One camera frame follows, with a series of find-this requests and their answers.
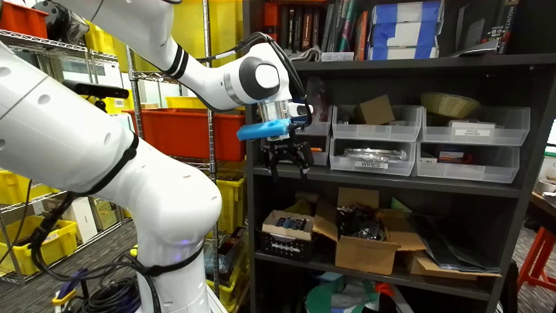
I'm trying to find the small dark red item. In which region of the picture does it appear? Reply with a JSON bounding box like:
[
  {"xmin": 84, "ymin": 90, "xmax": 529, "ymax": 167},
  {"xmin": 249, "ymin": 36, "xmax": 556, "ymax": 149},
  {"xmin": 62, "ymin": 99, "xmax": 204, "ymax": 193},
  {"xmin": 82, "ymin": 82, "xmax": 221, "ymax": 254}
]
[{"xmin": 437, "ymin": 148, "xmax": 484, "ymax": 165}]

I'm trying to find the black plastic bag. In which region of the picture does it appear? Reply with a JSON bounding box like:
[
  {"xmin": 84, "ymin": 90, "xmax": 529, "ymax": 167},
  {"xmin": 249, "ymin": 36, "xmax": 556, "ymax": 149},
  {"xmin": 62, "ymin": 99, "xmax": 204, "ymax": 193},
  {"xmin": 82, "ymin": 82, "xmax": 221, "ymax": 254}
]
[{"xmin": 414, "ymin": 214, "xmax": 501, "ymax": 275}]

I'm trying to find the large yellow plastic bin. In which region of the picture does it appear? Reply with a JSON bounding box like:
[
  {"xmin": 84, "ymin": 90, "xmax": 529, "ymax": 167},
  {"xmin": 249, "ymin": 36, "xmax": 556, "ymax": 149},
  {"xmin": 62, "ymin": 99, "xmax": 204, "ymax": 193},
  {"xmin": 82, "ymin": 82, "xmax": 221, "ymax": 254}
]
[{"xmin": 133, "ymin": 0, "xmax": 247, "ymax": 75}]

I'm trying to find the clear plastic bag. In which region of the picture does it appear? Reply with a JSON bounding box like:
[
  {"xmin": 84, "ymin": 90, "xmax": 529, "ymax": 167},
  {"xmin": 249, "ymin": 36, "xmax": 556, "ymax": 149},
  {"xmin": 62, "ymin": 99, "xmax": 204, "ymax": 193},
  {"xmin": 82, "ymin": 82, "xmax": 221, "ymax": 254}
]
[{"xmin": 303, "ymin": 76, "xmax": 334, "ymax": 123}]

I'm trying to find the clear plastic storage tray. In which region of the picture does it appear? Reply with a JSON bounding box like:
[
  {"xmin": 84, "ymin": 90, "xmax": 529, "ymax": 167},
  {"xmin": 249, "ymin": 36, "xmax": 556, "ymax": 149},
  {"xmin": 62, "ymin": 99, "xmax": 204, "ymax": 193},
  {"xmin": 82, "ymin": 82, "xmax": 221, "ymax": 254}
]
[
  {"xmin": 421, "ymin": 104, "xmax": 532, "ymax": 148},
  {"xmin": 329, "ymin": 103, "xmax": 426, "ymax": 144},
  {"xmin": 414, "ymin": 143, "xmax": 522, "ymax": 186},
  {"xmin": 310, "ymin": 136, "xmax": 333, "ymax": 169},
  {"xmin": 294, "ymin": 104, "xmax": 334, "ymax": 139},
  {"xmin": 329, "ymin": 137, "xmax": 419, "ymax": 179}
]

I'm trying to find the clear bag of metal parts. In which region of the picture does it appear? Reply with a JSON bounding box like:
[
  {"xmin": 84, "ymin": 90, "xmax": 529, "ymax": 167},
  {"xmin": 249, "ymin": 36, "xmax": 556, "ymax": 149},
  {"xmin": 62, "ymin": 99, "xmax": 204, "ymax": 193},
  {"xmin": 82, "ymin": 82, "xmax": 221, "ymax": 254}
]
[{"xmin": 343, "ymin": 144, "xmax": 411, "ymax": 163}]

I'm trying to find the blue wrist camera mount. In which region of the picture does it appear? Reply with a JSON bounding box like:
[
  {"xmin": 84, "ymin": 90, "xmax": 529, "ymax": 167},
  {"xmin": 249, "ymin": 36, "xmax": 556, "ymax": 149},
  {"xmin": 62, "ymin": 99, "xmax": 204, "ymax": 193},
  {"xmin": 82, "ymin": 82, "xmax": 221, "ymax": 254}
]
[{"xmin": 235, "ymin": 116, "xmax": 293, "ymax": 143}]

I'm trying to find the orange grey book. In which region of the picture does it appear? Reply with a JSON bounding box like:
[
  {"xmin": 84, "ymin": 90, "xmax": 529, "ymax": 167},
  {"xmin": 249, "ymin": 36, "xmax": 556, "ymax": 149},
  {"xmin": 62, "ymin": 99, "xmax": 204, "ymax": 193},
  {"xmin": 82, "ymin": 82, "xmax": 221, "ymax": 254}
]
[{"xmin": 353, "ymin": 7, "xmax": 373, "ymax": 63}]

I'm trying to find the yellow plastic crate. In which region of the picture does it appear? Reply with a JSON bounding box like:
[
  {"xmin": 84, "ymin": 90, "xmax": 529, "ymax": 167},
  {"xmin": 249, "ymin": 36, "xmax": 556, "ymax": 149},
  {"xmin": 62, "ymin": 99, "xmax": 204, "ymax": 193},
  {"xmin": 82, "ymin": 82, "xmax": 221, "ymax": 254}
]
[{"xmin": 216, "ymin": 176, "xmax": 247, "ymax": 236}]

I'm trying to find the metal wire shelving rack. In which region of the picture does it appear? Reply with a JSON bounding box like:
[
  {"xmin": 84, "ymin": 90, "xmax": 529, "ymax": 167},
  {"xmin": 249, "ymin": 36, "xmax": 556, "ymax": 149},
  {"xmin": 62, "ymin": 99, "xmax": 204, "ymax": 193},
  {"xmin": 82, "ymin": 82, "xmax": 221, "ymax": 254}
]
[{"xmin": 0, "ymin": 28, "xmax": 251, "ymax": 292}]

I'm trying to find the small brown cardboard box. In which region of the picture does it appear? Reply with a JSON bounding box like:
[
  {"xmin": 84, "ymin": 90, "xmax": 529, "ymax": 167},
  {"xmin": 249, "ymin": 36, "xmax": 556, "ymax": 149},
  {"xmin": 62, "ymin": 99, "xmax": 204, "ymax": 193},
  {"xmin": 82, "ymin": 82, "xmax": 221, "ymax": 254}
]
[{"xmin": 355, "ymin": 94, "xmax": 399, "ymax": 127}]

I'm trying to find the orange black robotics book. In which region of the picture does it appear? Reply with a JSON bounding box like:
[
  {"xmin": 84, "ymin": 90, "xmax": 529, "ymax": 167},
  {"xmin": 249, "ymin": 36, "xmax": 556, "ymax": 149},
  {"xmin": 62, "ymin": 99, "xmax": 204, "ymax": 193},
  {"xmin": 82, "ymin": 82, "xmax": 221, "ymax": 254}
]
[{"xmin": 263, "ymin": 0, "xmax": 282, "ymax": 31}]

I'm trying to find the red plastic bin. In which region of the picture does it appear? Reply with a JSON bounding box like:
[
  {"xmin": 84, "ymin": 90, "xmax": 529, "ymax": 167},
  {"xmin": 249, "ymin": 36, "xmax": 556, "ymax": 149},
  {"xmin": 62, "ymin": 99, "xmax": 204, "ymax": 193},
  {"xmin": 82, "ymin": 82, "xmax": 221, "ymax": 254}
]
[{"xmin": 0, "ymin": 2, "xmax": 51, "ymax": 40}]

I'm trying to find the green bag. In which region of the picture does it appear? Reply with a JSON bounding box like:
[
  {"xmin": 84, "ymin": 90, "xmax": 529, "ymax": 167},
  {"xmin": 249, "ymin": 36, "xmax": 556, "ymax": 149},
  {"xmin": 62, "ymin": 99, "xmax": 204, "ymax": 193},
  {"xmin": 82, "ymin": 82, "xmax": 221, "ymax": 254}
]
[{"xmin": 305, "ymin": 271, "xmax": 385, "ymax": 313}]

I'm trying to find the open cardboard box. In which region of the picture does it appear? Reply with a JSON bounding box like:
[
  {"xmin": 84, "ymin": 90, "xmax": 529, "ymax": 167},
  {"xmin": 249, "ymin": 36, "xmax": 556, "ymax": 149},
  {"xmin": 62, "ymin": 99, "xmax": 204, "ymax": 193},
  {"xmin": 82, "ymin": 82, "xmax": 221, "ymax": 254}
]
[{"xmin": 312, "ymin": 186, "xmax": 428, "ymax": 276}]

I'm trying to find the dark grey shelf unit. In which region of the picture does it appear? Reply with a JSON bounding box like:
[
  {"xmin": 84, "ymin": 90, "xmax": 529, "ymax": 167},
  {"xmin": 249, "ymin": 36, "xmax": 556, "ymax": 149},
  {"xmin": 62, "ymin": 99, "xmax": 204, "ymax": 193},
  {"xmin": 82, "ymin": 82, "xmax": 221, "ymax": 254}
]
[{"xmin": 242, "ymin": 0, "xmax": 556, "ymax": 313}]

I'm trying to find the teal magenta book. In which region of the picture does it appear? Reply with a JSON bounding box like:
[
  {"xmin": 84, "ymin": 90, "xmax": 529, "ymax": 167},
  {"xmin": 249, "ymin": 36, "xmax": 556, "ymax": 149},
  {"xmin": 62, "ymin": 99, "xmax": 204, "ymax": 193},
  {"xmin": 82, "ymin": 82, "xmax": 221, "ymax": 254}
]
[{"xmin": 341, "ymin": 0, "xmax": 359, "ymax": 54}]

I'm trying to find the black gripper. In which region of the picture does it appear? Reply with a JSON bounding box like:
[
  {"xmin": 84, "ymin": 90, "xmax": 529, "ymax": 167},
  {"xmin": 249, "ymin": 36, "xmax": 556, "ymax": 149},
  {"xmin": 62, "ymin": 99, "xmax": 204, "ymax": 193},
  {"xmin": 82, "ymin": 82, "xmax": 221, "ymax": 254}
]
[{"xmin": 261, "ymin": 134, "xmax": 315, "ymax": 179}]

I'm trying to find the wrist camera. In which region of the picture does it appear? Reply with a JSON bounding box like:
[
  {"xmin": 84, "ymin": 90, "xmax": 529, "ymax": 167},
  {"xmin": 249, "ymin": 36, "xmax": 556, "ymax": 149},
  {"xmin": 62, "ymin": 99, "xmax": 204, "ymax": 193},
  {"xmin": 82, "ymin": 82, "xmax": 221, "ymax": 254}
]
[{"xmin": 287, "ymin": 103, "xmax": 315, "ymax": 125}]

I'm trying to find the orange stool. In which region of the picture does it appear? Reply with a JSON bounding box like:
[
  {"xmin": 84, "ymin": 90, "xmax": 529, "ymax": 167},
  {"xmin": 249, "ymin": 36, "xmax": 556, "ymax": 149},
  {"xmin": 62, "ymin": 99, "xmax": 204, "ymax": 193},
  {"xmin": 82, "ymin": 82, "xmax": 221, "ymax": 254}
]
[{"xmin": 517, "ymin": 224, "xmax": 556, "ymax": 292}]

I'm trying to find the yellowish wrapped bundle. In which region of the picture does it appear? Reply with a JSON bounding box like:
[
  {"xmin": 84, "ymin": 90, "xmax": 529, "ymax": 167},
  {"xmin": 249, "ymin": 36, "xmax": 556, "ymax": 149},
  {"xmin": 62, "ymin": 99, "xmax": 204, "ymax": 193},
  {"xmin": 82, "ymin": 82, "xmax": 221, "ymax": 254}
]
[{"xmin": 421, "ymin": 90, "xmax": 484, "ymax": 120}]

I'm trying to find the black stereo camera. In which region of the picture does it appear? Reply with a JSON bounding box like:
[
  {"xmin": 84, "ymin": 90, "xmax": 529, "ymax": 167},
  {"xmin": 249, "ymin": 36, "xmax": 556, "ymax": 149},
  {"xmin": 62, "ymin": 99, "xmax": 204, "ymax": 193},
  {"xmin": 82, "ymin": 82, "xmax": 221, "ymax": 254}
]
[{"xmin": 63, "ymin": 80, "xmax": 131, "ymax": 101}]

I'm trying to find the black camera stand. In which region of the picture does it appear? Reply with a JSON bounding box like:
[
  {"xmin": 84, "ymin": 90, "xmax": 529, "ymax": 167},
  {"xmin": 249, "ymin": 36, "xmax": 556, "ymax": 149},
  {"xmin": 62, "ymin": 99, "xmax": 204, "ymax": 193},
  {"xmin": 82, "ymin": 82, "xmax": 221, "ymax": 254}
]
[{"xmin": 93, "ymin": 96, "xmax": 112, "ymax": 115}]

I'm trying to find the black cable bundle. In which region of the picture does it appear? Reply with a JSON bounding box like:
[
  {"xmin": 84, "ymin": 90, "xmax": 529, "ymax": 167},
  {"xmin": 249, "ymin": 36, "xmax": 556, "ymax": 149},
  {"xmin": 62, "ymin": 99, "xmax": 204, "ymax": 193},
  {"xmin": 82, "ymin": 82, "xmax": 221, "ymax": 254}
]
[{"xmin": 29, "ymin": 189, "xmax": 147, "ymax": 313}]

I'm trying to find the flat cardboard sheet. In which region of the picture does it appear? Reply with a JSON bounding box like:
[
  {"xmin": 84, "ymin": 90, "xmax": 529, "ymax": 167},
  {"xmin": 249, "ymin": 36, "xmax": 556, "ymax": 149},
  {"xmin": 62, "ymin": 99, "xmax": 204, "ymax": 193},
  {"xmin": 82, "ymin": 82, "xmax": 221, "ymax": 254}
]
[{"xmin": 406, "ymin": 249, "xmax": 505, "ymax": 282}]

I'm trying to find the orange plastic bin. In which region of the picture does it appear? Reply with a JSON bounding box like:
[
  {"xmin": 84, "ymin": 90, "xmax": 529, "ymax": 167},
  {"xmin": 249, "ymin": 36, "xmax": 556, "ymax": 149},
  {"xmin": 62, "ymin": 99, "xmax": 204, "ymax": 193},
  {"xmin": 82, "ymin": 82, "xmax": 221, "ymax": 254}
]
[{"xmin": 138, "ymin": 108, "xmax": 249, "ymax": 163}]

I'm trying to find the blue yellow clamp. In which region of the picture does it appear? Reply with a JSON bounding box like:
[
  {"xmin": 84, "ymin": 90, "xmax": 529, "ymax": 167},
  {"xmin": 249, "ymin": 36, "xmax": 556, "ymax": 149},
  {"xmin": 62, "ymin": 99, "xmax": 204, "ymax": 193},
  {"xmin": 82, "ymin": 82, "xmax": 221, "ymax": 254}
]
[{"xmin": 51, "ymin": 268, "xmax": 93, "ymax": 309}]

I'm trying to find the wooden table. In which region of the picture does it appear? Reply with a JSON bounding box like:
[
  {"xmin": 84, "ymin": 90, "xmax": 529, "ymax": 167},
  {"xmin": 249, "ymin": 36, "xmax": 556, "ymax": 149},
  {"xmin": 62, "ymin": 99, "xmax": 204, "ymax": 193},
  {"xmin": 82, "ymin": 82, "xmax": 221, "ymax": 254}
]
[{"xmin": 529, "ymin": 189, "xmax": 556, "ymax": 223}]

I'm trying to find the brown orange spine book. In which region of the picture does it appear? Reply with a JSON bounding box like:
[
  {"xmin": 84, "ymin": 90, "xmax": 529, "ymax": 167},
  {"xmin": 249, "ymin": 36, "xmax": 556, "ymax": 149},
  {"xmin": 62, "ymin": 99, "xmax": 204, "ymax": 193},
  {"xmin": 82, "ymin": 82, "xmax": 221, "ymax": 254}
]
[{"xmin": 301, "ymin": 5, "xmax": 319, "ymax": 50}]

